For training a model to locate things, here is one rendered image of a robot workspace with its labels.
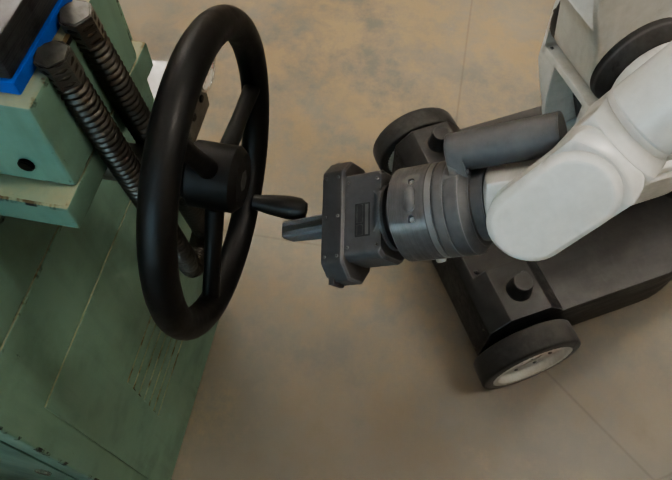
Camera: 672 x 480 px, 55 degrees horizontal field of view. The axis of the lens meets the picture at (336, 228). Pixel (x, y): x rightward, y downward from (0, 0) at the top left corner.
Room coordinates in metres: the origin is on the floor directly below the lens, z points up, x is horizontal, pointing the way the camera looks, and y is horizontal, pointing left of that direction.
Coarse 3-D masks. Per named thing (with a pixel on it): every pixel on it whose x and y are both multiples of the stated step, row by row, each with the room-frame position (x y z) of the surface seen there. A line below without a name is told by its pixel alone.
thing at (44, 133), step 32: (96, 0) 0.39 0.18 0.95; (64, 32) 0.35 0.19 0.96; (128, 64) 0.40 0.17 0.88; (0, 96) 0.29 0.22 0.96; (32, 96) 0.29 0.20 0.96; (0, 128) 0.28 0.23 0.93; (32, 128) 0.28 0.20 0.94; (64, 128) 0.30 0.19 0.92; (0, 160) 0.29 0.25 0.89; (32, 160) 0.28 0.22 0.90; (64, 160) 0.28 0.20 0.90
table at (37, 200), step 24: (144, 48) 0.43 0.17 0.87; (144, 72) 0.41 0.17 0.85; (120, 120) 0.36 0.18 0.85; (96, 168) 0.30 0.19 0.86; (0, 192) 0.27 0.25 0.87; (24, 192) 0.27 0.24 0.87; (48, 192) 0.27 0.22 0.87; (72, 192) 0.27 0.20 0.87; (24, 216) 0.27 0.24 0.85; (48, 216) 0.26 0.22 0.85; (72, 216) 0.26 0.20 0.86
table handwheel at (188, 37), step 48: (192, 48) 0.34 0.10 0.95; (240, 48) 0.43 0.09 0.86; (192, 96) 0.30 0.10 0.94; (240, 96) 0.43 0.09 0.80; (144, 144) 0.27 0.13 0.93; (192, 144) 0.29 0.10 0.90; (144, 192) 0.24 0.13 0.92; (192, 192) 0.30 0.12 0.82; (240, 192) 0.31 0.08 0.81; (144, 240) 0.22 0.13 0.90; (240, 240) 0.33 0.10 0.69; (144, 288) 0.20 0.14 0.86; (192, 336) 0.20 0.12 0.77
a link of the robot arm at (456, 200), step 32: (480, 128) 0.34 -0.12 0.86; (512, 128) 0.33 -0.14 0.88; (544, 128) 0.32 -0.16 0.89; (448, 160) 0.33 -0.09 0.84; (480, 160) 0.32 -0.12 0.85; (512, 160) 0.31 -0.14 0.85; (448, 192) 0.30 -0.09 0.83; (480, 192) 0.30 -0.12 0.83; (448, 224) 0.28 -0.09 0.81; (480, 224) 0.28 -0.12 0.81
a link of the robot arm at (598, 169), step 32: (608, 96) 0.33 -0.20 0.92; (576, 128) 0.30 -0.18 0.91; (608, 128) 0.29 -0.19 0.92; (544, 160) 0.28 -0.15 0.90; (576, 160) 0.27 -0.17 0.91; (608, 160) 0.27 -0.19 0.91; (640, 160) 0.27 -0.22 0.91; (512, 192) 0.27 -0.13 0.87; (544, 192) 0.27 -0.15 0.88; (576, 192) 0.26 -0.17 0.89; (608, 192) 0.26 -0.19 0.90; (640, 192) 0.26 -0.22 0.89; (512, 224) 0.26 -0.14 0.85; (544, 224) 0.25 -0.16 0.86; (576, 224) 0.25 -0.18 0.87; (512, 256) 0.24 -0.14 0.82; (544, 256) 0.24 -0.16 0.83
